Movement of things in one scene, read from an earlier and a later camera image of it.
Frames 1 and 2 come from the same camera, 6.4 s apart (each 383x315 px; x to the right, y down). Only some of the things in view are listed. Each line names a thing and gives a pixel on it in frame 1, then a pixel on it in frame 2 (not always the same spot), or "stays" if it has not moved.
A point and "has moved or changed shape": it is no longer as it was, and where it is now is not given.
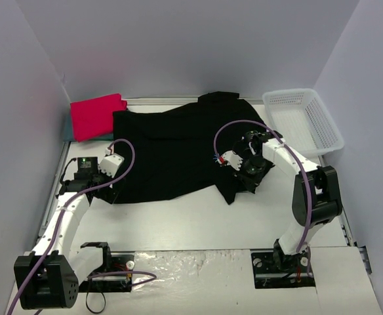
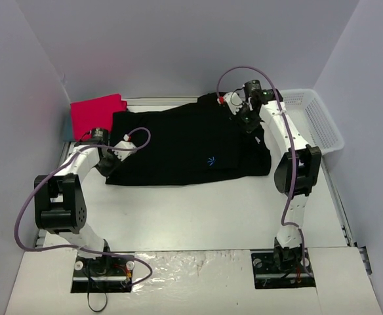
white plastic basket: x=300 y=120 stays
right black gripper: x=246 y=180 to x=248 y=121
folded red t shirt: x=94 y=117 stays
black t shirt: x=174 y=146 has moved or changed shape
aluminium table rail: x=178 y=101 stays
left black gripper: x=109 y=191 to x=105 y=164
